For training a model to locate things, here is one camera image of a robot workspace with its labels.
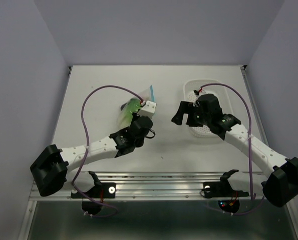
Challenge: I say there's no aluminium mounting rail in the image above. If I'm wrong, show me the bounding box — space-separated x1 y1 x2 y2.
29 171 267 202

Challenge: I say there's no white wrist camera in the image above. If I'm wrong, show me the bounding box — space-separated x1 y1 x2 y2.
193 89 206 98
137 100 157 119

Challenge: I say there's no white perforated basket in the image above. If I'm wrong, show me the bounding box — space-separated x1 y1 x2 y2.
183 79 233 138

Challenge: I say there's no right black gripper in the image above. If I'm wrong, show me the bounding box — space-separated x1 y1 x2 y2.
170 101 211 127

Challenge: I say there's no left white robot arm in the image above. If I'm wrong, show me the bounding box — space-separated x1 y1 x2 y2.
30 116 153 197

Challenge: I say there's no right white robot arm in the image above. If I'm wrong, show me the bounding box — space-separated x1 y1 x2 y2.
171 94 298 207

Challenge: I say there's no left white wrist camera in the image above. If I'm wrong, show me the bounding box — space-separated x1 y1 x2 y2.
137 100 157 119

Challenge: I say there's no fake green lettuce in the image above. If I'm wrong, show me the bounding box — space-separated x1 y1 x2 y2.
117 98 141 129

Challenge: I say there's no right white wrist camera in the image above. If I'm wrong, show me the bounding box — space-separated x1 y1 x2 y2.
193 89 206 98

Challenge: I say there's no clear zip top bag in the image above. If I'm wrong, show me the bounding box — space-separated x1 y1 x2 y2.
117 84 155 128

